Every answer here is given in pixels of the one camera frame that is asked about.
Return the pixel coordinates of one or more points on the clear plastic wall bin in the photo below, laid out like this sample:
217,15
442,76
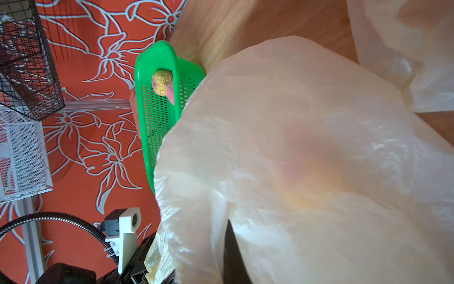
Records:
25,170

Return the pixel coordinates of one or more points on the pink yellow peach top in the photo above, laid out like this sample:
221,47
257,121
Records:
163,85

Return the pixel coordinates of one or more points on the black wire wall basket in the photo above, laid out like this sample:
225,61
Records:
29,81

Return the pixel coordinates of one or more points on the green plastic basket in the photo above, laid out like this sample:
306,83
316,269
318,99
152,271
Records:
157,114

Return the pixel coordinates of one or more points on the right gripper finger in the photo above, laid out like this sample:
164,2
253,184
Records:
234,270

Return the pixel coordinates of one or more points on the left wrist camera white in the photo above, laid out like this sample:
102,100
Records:
120,228

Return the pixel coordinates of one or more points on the white orange-print plastic bag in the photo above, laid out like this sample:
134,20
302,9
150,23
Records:
324,174

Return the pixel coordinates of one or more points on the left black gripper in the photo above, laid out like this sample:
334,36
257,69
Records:
131,260

